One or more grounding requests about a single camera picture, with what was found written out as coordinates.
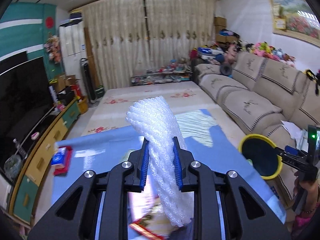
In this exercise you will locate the low cluttered toy shelf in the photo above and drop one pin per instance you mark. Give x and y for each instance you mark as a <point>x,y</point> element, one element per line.
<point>160,76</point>

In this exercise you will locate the white standing air conditioner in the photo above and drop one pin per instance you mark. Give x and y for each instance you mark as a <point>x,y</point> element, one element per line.
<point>73,49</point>

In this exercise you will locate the black tower fan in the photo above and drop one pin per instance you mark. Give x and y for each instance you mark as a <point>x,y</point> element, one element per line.
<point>90,90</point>

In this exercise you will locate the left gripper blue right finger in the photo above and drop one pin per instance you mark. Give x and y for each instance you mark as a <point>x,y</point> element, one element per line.
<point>177,163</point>

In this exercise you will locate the yellow green TV cabinet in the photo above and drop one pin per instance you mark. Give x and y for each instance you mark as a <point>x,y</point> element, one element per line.
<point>52,128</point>

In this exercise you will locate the black curved television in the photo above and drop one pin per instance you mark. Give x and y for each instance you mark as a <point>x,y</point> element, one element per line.
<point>25,100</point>

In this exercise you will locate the red tray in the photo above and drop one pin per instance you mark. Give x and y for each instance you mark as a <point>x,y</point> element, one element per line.
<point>60,171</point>

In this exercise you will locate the beige patterned curtains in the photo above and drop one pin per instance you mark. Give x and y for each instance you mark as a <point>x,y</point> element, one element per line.
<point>128,36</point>

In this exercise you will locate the yellow rimmed black trash bin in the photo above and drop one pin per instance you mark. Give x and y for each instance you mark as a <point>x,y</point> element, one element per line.
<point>261,153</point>

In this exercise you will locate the blue tissue pack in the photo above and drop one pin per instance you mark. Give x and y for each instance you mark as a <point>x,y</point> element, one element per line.
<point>59,158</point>

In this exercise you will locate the red snack wrapper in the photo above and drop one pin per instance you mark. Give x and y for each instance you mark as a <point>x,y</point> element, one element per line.
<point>154,224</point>

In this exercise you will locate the beige sofa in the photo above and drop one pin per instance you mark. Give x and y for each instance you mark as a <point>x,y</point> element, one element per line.
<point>262,94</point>

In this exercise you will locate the pile of plush toys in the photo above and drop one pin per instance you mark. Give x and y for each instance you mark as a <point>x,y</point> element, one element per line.
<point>221,56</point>

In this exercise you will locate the clear plastic water bottle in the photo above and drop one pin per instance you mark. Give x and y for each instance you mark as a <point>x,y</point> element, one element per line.
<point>20,149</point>

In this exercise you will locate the framed flower painting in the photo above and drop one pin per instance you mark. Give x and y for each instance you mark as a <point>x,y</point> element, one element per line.
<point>295,19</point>

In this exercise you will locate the blue tablecloth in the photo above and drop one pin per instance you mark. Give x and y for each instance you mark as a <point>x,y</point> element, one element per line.
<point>202,135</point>

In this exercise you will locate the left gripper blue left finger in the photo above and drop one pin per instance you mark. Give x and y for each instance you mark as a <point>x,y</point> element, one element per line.
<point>144,163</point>

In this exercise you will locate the white foam packing sheet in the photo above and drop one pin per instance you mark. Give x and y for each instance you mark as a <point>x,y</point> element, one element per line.
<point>155,121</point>

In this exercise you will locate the person's right hand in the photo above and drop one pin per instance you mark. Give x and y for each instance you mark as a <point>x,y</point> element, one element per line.
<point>312,197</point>

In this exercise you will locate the glass ashtray bowl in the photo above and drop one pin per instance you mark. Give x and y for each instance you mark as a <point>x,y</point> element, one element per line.
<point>13,166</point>

